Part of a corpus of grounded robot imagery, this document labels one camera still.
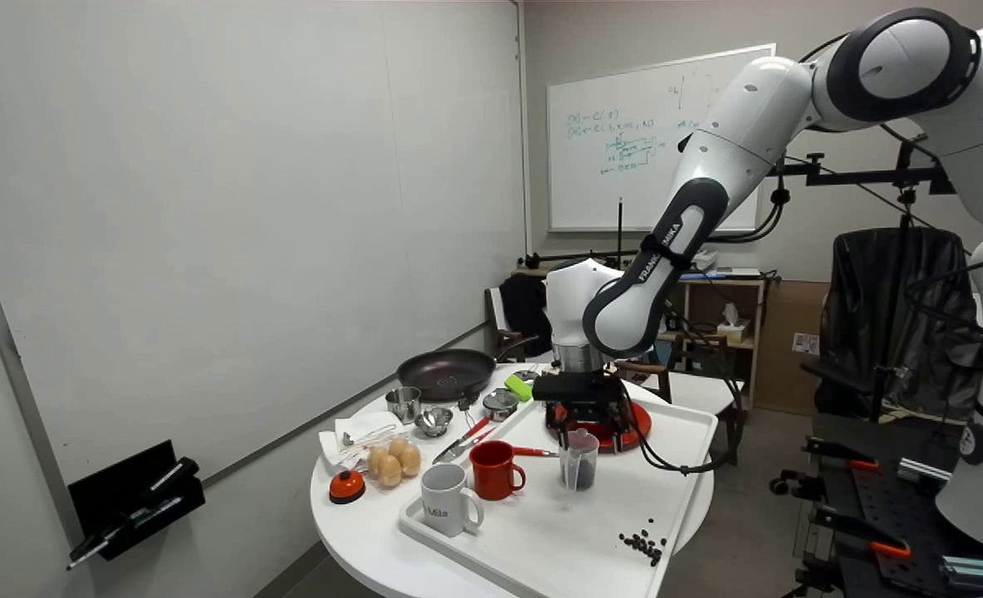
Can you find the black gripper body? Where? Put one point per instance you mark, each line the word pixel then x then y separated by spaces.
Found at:
pixel 580 397

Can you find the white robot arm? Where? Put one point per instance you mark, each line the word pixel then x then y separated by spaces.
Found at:
pixel 733 135

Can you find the red bowl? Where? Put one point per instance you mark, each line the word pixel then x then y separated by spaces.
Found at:
pixel 637 427

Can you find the small steel bowl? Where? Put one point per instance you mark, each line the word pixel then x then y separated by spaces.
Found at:
pixel 433 424

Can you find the green plastic item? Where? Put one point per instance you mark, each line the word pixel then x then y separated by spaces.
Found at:
pixel 519 385

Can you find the small metal kitchen tool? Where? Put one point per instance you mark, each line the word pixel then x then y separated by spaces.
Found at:
pixel 499 404

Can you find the red mug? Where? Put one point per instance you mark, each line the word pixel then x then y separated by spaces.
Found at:
pixel 493 473

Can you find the black bag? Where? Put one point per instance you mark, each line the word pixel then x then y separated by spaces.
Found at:
pixel 524 315

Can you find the white plastic tray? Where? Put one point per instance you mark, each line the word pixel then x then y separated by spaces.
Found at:
pixel 544 531

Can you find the steel tongs with red grip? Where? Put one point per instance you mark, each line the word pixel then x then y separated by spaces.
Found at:
pixel 462 438

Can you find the scattered dark coffee beans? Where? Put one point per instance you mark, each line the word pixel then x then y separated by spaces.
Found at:
pixel 645 541

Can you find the dark frying pan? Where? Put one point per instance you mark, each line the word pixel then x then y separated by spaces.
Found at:
pixel 445 376

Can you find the white mug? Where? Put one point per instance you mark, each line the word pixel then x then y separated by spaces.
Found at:
pixel 443 499

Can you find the wooden shelf unit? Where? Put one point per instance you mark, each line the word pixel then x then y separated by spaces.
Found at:
pixel 726 332

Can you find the small steel pot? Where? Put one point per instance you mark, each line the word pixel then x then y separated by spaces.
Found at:
pixel 400 404

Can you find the brown cardboard box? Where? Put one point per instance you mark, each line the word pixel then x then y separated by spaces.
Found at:
pixel 791 352

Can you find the white paper napkin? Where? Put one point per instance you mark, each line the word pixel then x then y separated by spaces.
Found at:
pixel 347 435

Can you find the orange round lid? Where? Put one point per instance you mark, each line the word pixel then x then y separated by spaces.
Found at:
pixel 347 485

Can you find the round white table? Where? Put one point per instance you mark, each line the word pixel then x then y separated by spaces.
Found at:
pixel 359 541

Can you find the black office chair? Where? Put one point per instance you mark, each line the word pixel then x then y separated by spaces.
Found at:
pixel 901 321

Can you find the wall whiteboard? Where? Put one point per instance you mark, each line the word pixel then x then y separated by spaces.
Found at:
pixel 624 166

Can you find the black camera rig bar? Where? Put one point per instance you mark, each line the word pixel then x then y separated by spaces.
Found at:
pixel 857 175

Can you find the black wall-mounted holder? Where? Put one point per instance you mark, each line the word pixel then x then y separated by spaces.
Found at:
pixel 126 499

